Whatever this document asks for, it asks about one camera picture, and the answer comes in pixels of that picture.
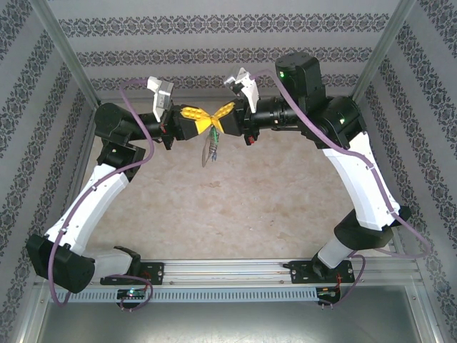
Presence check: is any grey slotted cable duct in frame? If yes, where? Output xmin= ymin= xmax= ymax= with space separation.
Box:
xmin=82 ymin=287 xmax=321 ymax=304

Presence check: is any grey metal sheet panel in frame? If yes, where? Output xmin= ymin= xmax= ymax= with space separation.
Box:
xmin=37 ymin=285 xmax=438 ymax=343

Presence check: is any aluminium back rail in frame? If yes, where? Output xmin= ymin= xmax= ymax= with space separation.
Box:
xmin=98 ymin=93 xmax=354 ymax=105

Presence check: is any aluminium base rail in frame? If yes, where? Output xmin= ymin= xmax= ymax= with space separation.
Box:
xmin=81 ymin=259 xmax=421 ymax=287

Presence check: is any aluminium frame post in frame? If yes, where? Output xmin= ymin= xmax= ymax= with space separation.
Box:
xmin=349 ymin=0 xmax=418 ymax=108
xmin=30 ymin=0 xmax=103 ymax=110

